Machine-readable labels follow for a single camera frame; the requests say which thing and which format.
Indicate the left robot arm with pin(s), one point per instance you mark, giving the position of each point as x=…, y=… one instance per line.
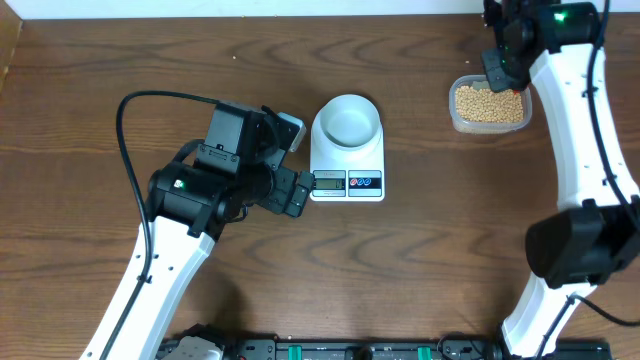
x=210, y=183

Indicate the white digital kitchen scale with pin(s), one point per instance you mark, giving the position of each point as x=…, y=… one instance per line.
x=346, y=174

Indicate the pile of soybeans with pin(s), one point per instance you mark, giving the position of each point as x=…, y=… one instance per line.
x=486, y=106

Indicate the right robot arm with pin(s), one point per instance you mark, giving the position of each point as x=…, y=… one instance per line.
x=558, y=49

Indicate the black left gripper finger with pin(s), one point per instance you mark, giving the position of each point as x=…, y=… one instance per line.
x=306, y=180
x=297, y=202

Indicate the grey round bowl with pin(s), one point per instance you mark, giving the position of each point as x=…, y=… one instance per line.
x=350, y=121

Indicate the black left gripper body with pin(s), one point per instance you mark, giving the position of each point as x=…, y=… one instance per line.
x=267, y=186

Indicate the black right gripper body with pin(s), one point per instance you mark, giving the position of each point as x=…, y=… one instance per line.
x=501, y=73

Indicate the clear plastic container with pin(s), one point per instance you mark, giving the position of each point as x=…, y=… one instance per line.
x=463, y=126

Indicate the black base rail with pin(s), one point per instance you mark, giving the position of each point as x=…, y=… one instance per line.
x=206, y=342

